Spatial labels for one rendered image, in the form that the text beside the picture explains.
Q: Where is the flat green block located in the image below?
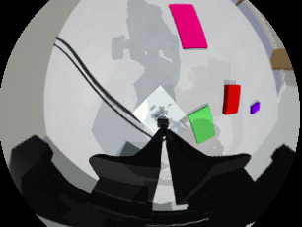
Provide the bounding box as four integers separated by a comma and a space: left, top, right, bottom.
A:
188, 105, 215, 145

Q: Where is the dark red flat block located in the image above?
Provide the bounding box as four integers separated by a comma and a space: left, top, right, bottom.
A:
223, 85, 240, 114

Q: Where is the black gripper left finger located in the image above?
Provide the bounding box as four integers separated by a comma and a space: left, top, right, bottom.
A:
89, 128, 163, 202

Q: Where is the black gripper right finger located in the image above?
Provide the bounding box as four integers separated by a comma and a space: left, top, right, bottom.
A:
166, 129, 251, 205

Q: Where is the magenta flat slab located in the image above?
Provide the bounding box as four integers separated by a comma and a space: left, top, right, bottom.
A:
168, 3, 207, 49

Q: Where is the purple flat bar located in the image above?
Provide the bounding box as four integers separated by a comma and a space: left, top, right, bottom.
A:
250, 102, 260, 114

